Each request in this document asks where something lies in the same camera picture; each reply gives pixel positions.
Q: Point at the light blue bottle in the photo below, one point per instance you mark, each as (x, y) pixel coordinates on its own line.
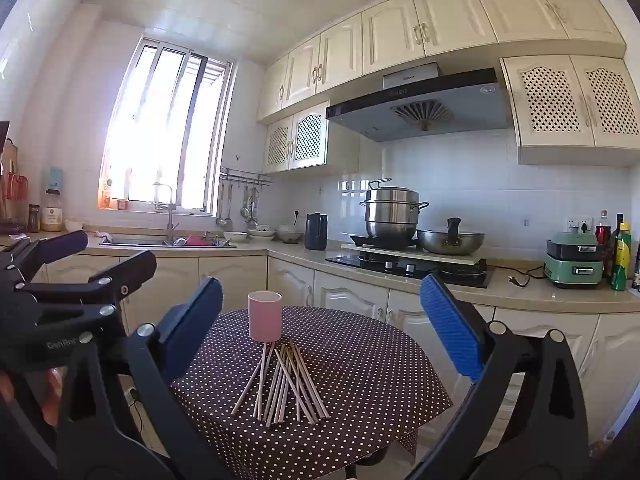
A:
(55, 179)

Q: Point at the dark glass bottle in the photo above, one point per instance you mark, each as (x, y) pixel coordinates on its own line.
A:
(619, 222)

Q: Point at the person's left hand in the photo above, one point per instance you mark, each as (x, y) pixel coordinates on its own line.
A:
(50, 394)

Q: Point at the black electric kettle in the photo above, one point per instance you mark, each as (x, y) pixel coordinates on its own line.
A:
(316, 232)

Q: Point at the pink rag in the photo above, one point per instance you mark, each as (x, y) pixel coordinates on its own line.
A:
(103, 235)

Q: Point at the metal wok with lid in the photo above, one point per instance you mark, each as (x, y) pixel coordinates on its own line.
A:
(450, 242)

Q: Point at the stainless steel steamer pot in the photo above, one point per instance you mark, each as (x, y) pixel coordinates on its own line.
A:
(392, 215)

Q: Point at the wooden cutting board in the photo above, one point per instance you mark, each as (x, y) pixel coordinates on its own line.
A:
(9, 157)

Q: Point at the red-label sauce bottle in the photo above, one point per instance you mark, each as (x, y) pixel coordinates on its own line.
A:
(602, 237)

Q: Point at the patterned ceramic bowl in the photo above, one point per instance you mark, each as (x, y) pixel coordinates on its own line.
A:
(289, 234)

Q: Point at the metal sink faucet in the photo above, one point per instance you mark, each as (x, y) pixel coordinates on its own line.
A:
(170, 220)

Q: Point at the bunch of wooden chopsticks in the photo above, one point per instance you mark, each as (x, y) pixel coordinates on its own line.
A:
(287, 385)

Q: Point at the small white bowl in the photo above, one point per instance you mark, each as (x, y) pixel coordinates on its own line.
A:
(74, 225)

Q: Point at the grey range hood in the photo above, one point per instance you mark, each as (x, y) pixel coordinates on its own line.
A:
(440, 95)

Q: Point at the small lattice-door cabinet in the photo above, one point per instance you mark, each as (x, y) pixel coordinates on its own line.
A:
(307, 137)

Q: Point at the small dark jar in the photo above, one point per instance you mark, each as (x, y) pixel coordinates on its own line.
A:
(33, 219)

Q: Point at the white wall socket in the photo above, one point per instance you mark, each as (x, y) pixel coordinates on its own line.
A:
(580, 223)

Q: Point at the stainless steel sink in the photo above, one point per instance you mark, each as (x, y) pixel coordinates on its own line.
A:
(130, 241)

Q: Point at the hanging metal spoon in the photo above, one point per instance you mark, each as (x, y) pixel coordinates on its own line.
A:
(244, 210)

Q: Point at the pink cup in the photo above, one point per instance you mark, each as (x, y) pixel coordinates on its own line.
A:
(265, 317)

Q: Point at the dish rack with red items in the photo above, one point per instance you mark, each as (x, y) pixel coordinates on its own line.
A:
(15, 187)

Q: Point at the large lattice-door cabinet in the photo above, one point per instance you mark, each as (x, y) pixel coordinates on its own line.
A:
(570, 105)

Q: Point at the hanging metal ladle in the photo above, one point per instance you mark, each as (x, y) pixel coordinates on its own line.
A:
(220, 220)

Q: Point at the hanging metal skimmer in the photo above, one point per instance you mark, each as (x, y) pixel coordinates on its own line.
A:
(254, 217)

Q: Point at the green bottle yellow label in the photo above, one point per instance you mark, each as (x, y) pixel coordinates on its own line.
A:
(621, 260)

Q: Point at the cream upper cabinets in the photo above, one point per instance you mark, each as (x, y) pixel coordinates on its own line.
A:
(390, 35)

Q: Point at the metal utensil rail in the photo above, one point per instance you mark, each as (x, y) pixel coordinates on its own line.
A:
(245, 176)

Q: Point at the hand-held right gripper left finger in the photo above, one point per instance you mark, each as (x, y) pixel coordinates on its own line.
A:
(192, 325)

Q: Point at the orange bottle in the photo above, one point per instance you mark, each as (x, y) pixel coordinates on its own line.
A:
(105, 194)

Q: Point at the black gas stove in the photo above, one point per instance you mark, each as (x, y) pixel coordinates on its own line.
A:
(380, 265)

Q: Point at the stack of white dishes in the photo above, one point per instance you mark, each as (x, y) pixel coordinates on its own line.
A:
(261, 232)

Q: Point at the cream lower cabinets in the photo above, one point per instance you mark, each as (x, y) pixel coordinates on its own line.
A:
(345, 292)

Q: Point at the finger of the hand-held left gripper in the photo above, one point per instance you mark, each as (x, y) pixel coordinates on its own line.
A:
(60, 247)
(127, 267)

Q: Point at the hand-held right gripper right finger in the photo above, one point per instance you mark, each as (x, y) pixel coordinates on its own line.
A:
(450, 325)

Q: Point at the green electric cooker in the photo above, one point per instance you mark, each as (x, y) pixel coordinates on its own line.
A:
(572, 265)

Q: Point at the red bowl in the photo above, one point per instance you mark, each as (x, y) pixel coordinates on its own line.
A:
(196, 241)

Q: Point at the sauce jar white label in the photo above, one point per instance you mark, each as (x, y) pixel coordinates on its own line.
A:
(52, 215)

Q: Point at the wall socket with black plug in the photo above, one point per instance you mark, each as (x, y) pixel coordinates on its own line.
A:
(297, 214)

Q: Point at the cream cabinets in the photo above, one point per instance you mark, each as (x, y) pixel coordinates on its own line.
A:
(345, 292)
(390, 35)

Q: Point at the brown polka-dot tablecloth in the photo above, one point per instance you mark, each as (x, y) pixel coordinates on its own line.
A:
(360, 385)

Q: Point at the kitchen window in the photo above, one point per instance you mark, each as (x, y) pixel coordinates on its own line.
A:
(165, 125)

